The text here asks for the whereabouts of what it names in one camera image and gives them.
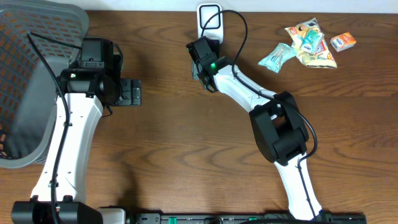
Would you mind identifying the mint green wipes pack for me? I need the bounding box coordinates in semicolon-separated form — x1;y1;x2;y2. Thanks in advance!
258;43;297;73

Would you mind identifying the teal Kleenex tissue pack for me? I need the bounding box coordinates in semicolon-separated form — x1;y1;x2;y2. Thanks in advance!
300;29;324;54

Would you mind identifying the cream snack bag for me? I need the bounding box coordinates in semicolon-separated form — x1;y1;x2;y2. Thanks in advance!
285;17;337;68

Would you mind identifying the orange Kleenex tissue pack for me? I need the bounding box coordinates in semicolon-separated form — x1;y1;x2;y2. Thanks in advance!
330;32;356;52

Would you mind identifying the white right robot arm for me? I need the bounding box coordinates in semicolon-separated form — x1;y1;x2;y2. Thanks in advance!
187;37;322;220

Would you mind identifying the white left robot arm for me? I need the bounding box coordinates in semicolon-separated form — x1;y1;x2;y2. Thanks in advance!
11;37;141;224

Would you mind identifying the white barcode scanner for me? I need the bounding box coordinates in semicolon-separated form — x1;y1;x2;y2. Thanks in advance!
197;3;224;43

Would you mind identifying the grey plastic mesh basket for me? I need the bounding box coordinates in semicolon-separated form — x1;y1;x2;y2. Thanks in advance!
1;1;90;169

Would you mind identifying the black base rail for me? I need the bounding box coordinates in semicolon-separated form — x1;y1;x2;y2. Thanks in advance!
127;212;368;224

